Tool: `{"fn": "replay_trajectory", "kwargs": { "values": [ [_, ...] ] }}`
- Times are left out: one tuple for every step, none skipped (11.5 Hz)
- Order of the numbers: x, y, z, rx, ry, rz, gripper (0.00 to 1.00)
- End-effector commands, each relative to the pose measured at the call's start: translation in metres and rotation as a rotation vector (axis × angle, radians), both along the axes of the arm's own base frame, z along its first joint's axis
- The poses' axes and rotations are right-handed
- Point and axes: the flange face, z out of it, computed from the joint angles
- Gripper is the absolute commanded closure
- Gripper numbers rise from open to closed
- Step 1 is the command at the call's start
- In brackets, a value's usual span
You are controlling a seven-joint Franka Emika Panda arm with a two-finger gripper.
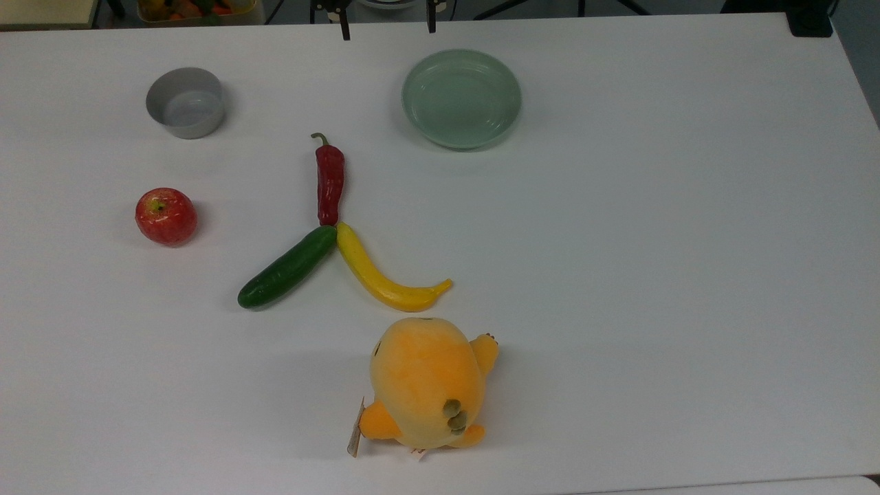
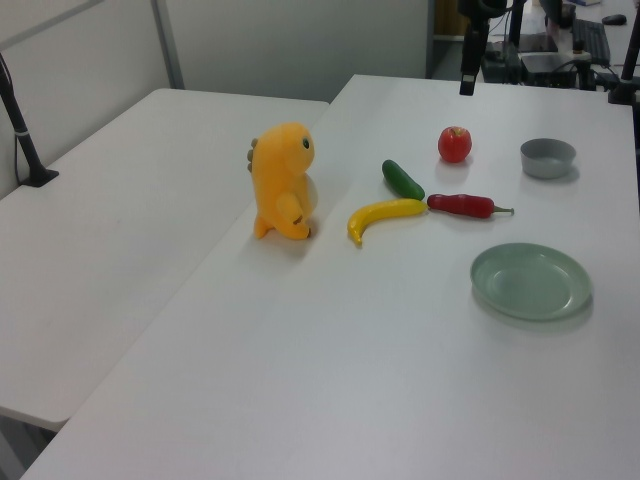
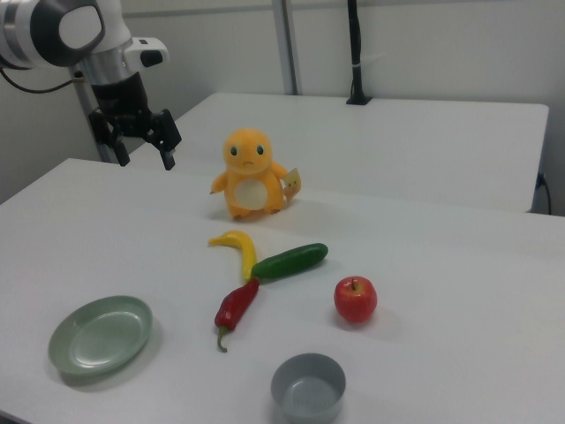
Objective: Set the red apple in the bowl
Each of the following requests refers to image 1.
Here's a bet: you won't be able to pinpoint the red apple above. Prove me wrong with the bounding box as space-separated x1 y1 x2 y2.
135 188 199 247

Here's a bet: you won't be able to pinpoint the grey round bowl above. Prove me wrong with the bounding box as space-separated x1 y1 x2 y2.
145 67 226 140

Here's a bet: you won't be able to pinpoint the pale green plate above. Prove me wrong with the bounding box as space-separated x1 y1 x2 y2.
401 48 523 151

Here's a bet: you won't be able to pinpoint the black tripod legs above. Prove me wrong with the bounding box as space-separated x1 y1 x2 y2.
473 0 651 20

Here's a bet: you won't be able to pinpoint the clear box of toy fruits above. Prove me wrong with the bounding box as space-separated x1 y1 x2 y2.
136 0 266 27

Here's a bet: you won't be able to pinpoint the red chili pepper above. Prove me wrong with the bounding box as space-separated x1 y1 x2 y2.
311 133 346 227

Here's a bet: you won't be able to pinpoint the green cucumber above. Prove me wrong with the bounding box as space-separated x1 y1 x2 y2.
237 225 338 309

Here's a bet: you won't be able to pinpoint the yellow banana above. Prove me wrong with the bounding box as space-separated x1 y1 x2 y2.
335 221 454 313

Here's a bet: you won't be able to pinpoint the beige wooden side table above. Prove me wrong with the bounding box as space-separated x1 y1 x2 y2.
0 0 101 31

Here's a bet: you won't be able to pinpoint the orange plush toy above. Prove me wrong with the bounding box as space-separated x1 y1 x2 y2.
358 316 500 451

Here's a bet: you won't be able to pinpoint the black table clamp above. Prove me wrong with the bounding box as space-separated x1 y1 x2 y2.
784 0 835 38

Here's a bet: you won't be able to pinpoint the paper tag on plush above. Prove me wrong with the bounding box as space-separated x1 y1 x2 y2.
346 397 366 459

